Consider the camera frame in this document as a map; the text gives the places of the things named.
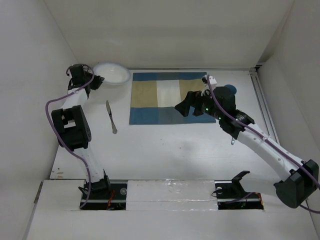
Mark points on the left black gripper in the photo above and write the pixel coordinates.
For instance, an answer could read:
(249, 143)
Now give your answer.
(98, 80)

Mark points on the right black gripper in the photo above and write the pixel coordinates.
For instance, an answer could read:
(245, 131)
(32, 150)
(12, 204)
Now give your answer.
(193, 98)

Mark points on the white blue-rimmed plate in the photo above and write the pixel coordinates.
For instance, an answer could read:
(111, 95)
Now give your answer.
(113, 73)

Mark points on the blue cup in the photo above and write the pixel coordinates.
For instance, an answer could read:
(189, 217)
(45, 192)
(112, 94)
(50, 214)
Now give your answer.
(232, 88)

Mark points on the blue beige cloth placemat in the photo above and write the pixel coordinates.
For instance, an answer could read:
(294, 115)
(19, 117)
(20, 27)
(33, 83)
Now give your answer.
(154, 96)

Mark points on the silver knife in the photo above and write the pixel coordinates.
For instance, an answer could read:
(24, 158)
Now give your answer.
(109, 111)

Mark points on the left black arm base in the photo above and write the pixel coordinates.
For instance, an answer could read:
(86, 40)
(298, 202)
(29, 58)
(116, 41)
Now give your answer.
(114, 200)

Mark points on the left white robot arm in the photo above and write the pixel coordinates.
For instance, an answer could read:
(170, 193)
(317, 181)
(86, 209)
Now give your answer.
(73, 132)

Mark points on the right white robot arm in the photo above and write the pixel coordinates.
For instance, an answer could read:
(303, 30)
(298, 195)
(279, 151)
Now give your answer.
(296, 179)

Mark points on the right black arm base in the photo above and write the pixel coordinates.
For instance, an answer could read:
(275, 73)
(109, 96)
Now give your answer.
(231, 195)

